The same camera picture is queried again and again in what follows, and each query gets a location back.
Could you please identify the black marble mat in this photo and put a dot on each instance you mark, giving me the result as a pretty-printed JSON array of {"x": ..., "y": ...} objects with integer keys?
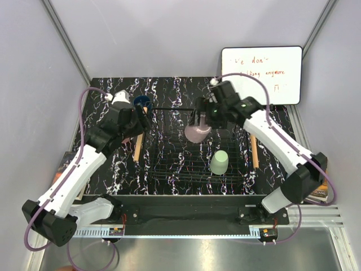
[{"x": 120, "y": 175}]

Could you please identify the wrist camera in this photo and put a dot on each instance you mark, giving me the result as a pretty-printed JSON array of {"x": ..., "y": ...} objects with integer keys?
[
  {"x": 119, "y": 100},
  {"x": 214, "y": 82}
]

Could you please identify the lilac mug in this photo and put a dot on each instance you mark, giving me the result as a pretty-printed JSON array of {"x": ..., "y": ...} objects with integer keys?
[{"x": 197, "y": 134}]

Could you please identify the black wire dish rack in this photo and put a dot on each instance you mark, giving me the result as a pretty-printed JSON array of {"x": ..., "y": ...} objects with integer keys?
[{"x": 170, "y": 158}]

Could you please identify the dark blue mug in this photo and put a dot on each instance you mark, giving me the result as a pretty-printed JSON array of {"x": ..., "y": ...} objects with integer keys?
[{"x": 144, "y": 101}]

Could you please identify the books at right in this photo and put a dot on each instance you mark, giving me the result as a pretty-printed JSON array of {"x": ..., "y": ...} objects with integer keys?
[{"x": 319, "y": 196}]

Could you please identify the right wooden rack handle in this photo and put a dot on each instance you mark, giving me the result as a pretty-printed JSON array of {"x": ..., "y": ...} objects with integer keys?
[{"x": 254, "y": 151}]

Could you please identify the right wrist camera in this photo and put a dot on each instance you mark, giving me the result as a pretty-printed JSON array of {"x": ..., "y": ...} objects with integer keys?
[{"x": 214, "y": 82}]

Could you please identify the left wooden rack handle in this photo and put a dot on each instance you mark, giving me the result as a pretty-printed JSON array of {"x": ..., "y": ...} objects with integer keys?
[{"x": 138, "y": 145}]

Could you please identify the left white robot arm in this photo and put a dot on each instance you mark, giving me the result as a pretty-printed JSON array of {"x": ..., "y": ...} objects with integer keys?
[{"x": 52, "y": 215}]

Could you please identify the Tale of Two Cities book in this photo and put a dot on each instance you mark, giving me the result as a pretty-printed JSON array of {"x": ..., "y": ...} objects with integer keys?
[{"x": 66, "y": 160}]

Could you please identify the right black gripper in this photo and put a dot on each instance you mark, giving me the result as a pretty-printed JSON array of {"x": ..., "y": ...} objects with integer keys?
[{"x": 202, "y": 104}]

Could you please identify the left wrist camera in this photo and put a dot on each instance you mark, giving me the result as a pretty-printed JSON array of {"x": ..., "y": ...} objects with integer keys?
[{"x": 119, "y": 100}]

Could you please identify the light green cup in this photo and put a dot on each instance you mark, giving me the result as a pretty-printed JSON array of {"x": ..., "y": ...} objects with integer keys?
[{"x": 219, "y": 162}]

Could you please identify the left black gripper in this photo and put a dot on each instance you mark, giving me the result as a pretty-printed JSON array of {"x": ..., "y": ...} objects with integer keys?
[{"x": 144, "y": 124}]

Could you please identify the wooden rack handle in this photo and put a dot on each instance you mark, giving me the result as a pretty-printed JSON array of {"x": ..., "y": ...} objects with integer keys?
[
  {"x": 254, "y": 151},
  {"x": 138, "y": 145}
]

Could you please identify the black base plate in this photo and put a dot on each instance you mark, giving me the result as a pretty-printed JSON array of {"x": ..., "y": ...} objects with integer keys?
[{"x": 193, "y": 215}]

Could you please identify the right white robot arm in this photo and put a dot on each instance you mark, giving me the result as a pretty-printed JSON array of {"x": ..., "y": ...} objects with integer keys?
[{"x": 305, "y": 170}]

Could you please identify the white whiteboard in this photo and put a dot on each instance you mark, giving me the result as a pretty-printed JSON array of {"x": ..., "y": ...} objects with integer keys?
[{"x": 278, "y": 68}]

